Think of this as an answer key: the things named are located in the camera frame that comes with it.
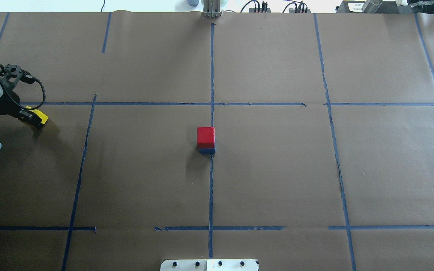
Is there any white pedestal column base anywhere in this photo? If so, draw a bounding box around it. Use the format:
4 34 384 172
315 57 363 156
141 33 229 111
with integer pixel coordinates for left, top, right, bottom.
160 259 260 271

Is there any yellow wooden block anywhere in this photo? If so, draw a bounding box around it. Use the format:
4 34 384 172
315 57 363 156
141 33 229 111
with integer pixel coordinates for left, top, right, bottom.
26 106 49 130

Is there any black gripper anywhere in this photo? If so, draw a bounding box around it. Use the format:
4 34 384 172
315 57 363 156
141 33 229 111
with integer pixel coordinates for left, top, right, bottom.
0 90 45 130

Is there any aluminium frame post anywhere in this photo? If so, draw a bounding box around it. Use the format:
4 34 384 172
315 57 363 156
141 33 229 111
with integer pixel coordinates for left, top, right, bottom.
201 0 222 18

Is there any black power strip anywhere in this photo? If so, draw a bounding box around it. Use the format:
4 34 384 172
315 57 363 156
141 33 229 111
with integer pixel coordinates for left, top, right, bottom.
286 0 310 13
246 0 271 13

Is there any blue wooden block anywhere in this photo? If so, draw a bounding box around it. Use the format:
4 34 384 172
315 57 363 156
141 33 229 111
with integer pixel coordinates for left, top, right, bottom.
198 148 216 154

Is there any red wooden block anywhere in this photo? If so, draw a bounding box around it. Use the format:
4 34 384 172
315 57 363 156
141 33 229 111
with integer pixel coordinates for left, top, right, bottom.
197 126 216 149

